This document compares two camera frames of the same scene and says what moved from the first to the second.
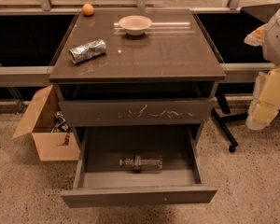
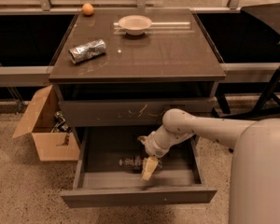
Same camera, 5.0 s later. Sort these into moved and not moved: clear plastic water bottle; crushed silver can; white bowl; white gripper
Moved: white gripper
Not moved: white bowl; crushed silver can; clear plastic water bottle
